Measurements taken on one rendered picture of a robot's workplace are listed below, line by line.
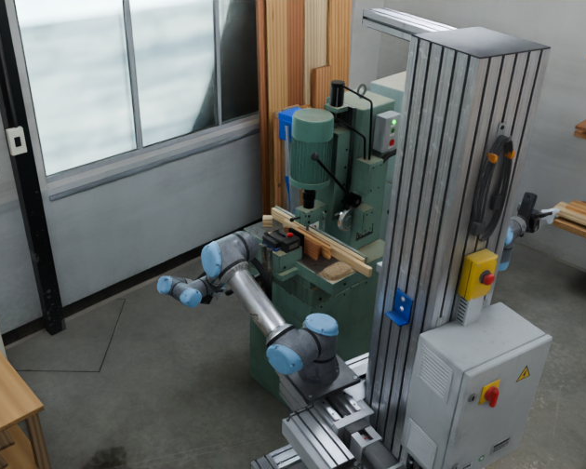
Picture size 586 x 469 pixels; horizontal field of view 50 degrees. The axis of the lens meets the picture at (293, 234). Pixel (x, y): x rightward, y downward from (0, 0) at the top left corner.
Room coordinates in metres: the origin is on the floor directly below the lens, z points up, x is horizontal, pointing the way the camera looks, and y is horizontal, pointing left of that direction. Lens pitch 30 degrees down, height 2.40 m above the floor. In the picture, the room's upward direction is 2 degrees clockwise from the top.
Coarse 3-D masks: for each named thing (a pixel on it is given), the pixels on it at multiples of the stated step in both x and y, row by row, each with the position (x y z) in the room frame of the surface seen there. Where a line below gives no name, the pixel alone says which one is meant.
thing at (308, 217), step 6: (318, 204) 2.55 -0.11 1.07; (324, 204) 2.55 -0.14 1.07; (300, 210) 2.48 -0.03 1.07; (306, 210) 2.48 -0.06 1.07; (312, 210) 2.48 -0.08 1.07; (318, 210) 2.51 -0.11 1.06; (324, 210) 2.53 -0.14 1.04; (300, 216) 2.48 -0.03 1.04; (306, 216) 2.46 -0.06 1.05; (312, 216) 2.48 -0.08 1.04; (318, 216) 2.51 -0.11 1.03; (300, 222) 2.47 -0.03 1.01; (306, 222) 2.46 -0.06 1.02; (312, 222) 2.48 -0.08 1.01
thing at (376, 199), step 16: (352, 96) 2.73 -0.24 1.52; (368, 96) 2.74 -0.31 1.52; (368, 112) 2.59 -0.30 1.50; (384, 112) 2.66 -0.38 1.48; (368, 128) 2.59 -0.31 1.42; (368, 144) 2.60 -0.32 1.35; (352, 160) 2.58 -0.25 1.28; (352, 176) 2.57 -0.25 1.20; (384, 176) 2.69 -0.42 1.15; (320, 224) 2.70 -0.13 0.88; (336, 224) 2.63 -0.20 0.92; (352, 240) 2.56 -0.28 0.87; (368, 240) 2.65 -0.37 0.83
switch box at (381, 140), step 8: (392, 112) 2.66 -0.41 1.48; (376, 120) 2.61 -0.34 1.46; (384, 120) 2.58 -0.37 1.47; (392, 120) 2.60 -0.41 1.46; (376, 128) 2.61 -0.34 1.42; (384, 128) 2.58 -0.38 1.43; (376, 136) 2.61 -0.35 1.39; (384, 136) 2.58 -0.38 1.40; (392, 136) 2.61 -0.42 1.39; (376, 144) 2.60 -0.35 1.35; (384, 144) 2.58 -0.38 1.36
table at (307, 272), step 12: (252, 228) 2.60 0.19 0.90; (264, 228) 2.60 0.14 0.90; (276, 228) 2.61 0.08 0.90; (300, 264) 2.30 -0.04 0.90; (312, 264) 2.30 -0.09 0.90; (324, 264) 2.31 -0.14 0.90; (276, 276) 2.27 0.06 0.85; (288, 276) 2.27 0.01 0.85; (312, 276) 2.25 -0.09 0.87; (348, 276) 2.22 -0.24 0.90; (360, 276) 2.28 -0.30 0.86; (324, 288) 2.19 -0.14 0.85; (336, 288) 2.17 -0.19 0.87
